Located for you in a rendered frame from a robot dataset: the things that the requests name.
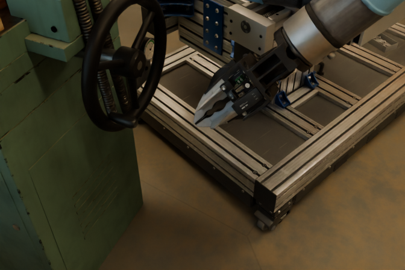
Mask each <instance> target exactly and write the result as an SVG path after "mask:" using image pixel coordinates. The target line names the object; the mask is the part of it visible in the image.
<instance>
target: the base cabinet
mask: <svg viewBox="0 0 405 270"><path fill-rule="evenodd" d="M142 205H143V198H142V190H141V185H140V177H139V168H138V164H137V155H136V147H135V143H134V134H133V129H129V128H126V129H124V130H121V131H117V132H108V131H104V130H102V129H100V128H98V127H97V126H96V125H95V124H94V123H93V122H92V121H91V120H90V118H89V116H88V114H87V112H86V109H85V107H84V103H83V97H82V93H81V69H80V70H79V71H78V72H77V73H75V74H74V75H73V76H72V77H70V79H68V80H67V81H66V82H65V83H64V84H63V85H62V86H60V87H59V88H58V89H57V90H56V91H55V92H54V93H53V94H51V95H50V96H49V97H48V98H46V99H45V100H44V101H43V102H42V103H41V104H40V105H39V106H37V107H36V108H35V109H34V110H33V111H32V112H31V113H30V114H28V115H27V116H26V117H25V118H24V119H22V120H21V121H20V122H19V123H18V124H17V125H16V126H15V127H13V128H12V129H11V130H10V131H9V132H8V133H7V134H6V135H4V136H3V137H2V138H1V139H0V270H98V269H99V267H100V266H101V265H102V263H103V262H104V260H105V259H106V257H107V256H108V254H109V253H110V251H111V250H112V249H113V247H114V246H115V244H116V243H117V241H118V240H119V238H120V237H121V236H122V234H123V233H124V231H125V230H126V228H127V227H128V225H129V224H130V222H131V221H132V220H133V218H134V217H135V215H136V214H137V212H138V211H139V209H140V208H141V207H142Z"/></svg>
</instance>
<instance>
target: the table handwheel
mask: <svg viewBox="0 0 405 270"><path fill-rule="evenodd" d="M133 4H141V5H143V6H144V7H145V8H146V9H147V10H148V11H147V13H146V16H145V18H144V20H143V23H142V25H141V27H140V30H139V32H138V33H137V36H136V38H135V40H134V42H133V44H132V46H131V47H127V46H121V47H120V48H118V49H117V50H115V49H111V48H107V47H104V44H105V41H106V38H107V36H108V34H109V32H110V30H111V28H112V26H113V24H114V23H115V21H116V19H117V18H118V17H119V15H120V14H121V13H122V12H123V11H124V10H125V9H127V8H128V7H129V6H131V5H133ZM151 22H152V24H153V28H154V52H153V57H152V63H151V68H150V71H149V75H148V78H147V80H146V83H145V85H144V88H143V90H142V92H141V94H140V95H139V97H138V95H137V86H136V79H137V78H139V77H140V76H141V75H142V73H143V72H144V69H145V65H146V58H145V55H144V53H143V51H141V50H140V47H141V46H142V43H143V40H144V38H145V36H146V33H147V30H148V28H149V26H150V24H151ZM166 44H167V33H166V22H165V17H164V14H163V11H162V8H161V6H160V4H159V2H158V1H157V0H111V1H110V2H109V3H108V4H107V5H106V7H105V8H104V9H103V11H102V12H101V14H100V15H99V17H98V18H97V20H96V22H95V24H94V26H93V28H92V31H91V33H90V36H89V39H88V41H87V45H86V47H85V48H83V49H82V50H81V51H80V52H79V53H77V54H76V55H75V56H74V57H78V58H82V59H83V64H82V69H81V93H82V97H83V103H84V107H85V109H86V112H87V114H88V116H89V118H90V120H91V121H92V122H93V123H94V124H95V125H96V126H97V127H98V128H100V129H102V130H104V131H108V132H117V131H121V130H124V129H126V128H125V127H123V126H121V125H119V124H117V123H115V122H113V121H111V120H109V119H108V116H107V115H106V114H105V113H104V112H103V110H102V108H101V105H100V103H99V98H98V87H97V80H98V71H102V70H106V69H113V71H114V73H115V74H116V75H120V76H123V77H127V80H128V86H129V90H130V97H131V105H132V107H131V108H130V109H129V111H127V112H126V113H125V114H126V115H130V116H134V117H135V118H136V119H137V120H138V118H139V117H140V116H141V115H142V113H143V112H144V111H145V110H146V108H147V106H148V105H149V103H150V102H151V100H152V97H153V96H154V94H155V91H156V89H157V86H158V84H159V81H160V77H161V75H162V71H163V66H164V62H165V56H166Z"/></svg>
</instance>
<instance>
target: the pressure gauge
mask: <svg viewBox="0 0 405 270"><path fill-rule="evenodd" d="M152 44H153V45H152ZM151 47H152V48H151ZM149 49H151V51H150V50H149ZM140 50H141V51H143V53H144V55H145V58H146V60H147V61H150V60H151V59H152V57H153V52H154V39H153V38H150V37H145V38H144V40H143V43H142V46H141V47H140Z"/></svg>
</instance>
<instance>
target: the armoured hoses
mask: <svg viewBox="0 0 405 270"><path fill-rule="evenodd" d="M73 2H74V6H75V7H74V8H76V9H75V11H76V14H77V17H78V20H79V23H80V28H81V32H82V35H83V37H84V41H85V44H86V45H87V41H88V39H89V36H90V33H91V31H92V28H93V25H92V21H91V18H90V15H89V12H88V11H89V10H88V9H87V5H86V4H87V3H86V0H73ZM89 2H90V3H89V4H90V7H91V10H92V14H93V18H94V22H96V20H97V18H98V17H99V15H100V14H101V12H102V11H103V8H102V7H103V6H102V3H101V0H89ZM104 47H107V48H111V49H115V47H114V44H113V42H112V39H111V34H110V32H109V34H108V36H107V38H106V41H105V44H104ZM109 71H110V75H111V79H112V82H113V84H114V87H115V91H116V94H117V97H118V101H119V105H120V108H121V110H122V113H123V114H125V113H126V112H127V111H129V109H130V108H131V107H132V105H130V102H129V99H128V95H127V94H128V93H127V91H126V87H125V84H124V81H123V78H122V76H120V75H116V74H115V73H114V71H113V69H109ZM97 83H98V87H99V90H100V92H101V96H102V100H103V103H104V105H105V109H106V112H107V116H109V114H110V112H115V113H118V111H117V108H116V104H115V101H114V99H113V94H112V92H111V87H110V83H109V80H108V78H107V73H106V70H102V71H98V80H97Z"/></svg>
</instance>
